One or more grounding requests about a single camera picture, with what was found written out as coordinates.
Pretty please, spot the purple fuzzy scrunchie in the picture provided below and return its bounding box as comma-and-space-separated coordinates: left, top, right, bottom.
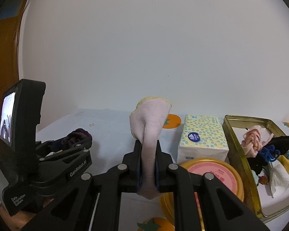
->
48, 128, 93, 156

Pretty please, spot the beige pink sock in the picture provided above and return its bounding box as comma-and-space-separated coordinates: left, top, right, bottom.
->
241, 125, 274, 158

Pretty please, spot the black fuzzy sock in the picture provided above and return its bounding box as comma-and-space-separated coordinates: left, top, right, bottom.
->
247, 136, 289, 175

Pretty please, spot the pink sock yellow trim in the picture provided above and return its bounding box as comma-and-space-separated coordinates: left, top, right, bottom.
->
129, 97, 172, 200

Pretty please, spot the teal small soft item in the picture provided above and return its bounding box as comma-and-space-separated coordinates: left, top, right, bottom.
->
251, 170, 259, 187

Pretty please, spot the person's left hand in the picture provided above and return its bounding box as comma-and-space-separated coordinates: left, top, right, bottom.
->
0, 196, 54, 230

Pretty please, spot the yellow round tin pink lid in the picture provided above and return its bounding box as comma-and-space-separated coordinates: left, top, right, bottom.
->
155, 158, 248, 230

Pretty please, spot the white knitted cloth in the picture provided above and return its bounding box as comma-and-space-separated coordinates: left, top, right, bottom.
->
268, 151, 289, 198

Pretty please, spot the gold metal tray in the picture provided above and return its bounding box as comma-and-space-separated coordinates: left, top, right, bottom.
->
222, 115, 289, 223

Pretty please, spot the yellow patterned tissue pack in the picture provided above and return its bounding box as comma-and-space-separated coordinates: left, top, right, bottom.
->
176, 114, 229, 164

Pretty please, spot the white persimmon print tablecloth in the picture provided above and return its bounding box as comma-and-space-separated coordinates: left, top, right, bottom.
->
36, 108, 289, 231

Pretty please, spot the yellow bow hair clip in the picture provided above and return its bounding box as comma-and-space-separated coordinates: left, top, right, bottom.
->
278, 155, 289, 174

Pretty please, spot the brown wooden door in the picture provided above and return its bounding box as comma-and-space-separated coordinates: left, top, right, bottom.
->
0, 0, 31, 161

